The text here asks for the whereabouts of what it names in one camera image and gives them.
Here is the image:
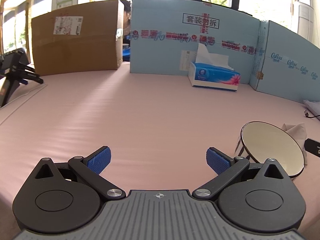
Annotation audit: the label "black gripper on stand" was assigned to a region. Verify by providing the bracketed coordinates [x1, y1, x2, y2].
[1, 48, 43, 107]

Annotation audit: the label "light blue side cardboard panel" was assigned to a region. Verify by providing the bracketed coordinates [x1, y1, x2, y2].
[249, 21, 319, 102]

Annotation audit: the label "blue tissue box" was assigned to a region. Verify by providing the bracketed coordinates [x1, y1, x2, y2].
[188, 43, 241, 92]

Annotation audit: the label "white air conditioner unit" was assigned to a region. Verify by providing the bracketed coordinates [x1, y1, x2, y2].
[293, 1, 314, 42]

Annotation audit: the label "lavender folded cloth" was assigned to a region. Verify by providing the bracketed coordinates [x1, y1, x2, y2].
[303, 100, 320, 120]

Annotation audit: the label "brown cardboard box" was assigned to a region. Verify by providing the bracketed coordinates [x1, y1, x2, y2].
[31, 0, 124, 76]

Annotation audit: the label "black cable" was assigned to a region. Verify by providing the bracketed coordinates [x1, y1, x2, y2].
[304, 109, 320, 119]

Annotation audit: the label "beige cleaning cloth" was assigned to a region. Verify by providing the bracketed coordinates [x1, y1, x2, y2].
[281, 123, 308, 165]

